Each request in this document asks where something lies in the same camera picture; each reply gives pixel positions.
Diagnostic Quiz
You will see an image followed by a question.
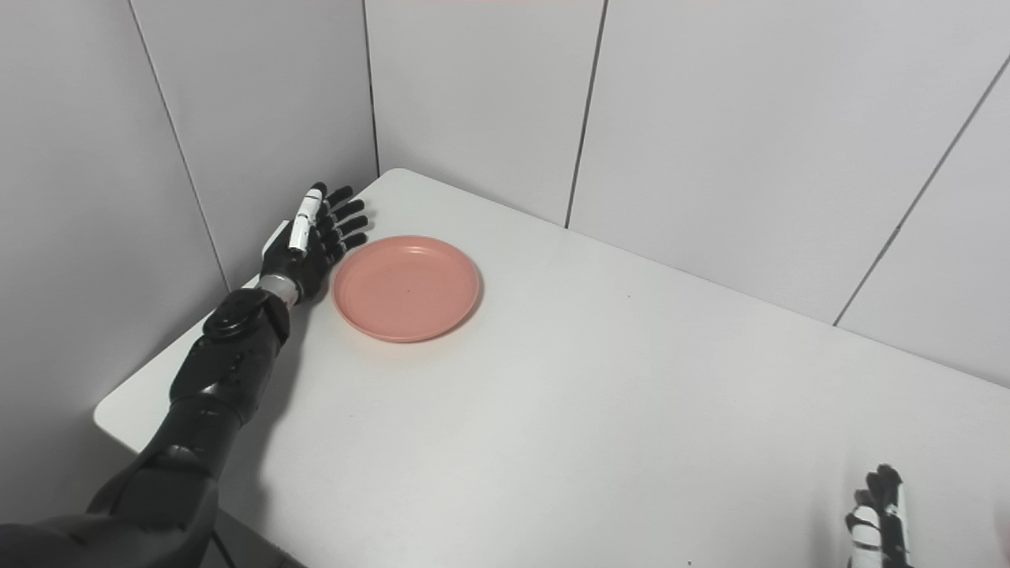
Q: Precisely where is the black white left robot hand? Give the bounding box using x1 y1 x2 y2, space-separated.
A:
260 182 370 305

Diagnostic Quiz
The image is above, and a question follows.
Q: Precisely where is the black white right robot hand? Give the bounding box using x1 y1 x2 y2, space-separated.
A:
844 464 916 568

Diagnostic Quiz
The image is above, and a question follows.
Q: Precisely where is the pink round plate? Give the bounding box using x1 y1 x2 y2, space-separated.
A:
332 235 482 343

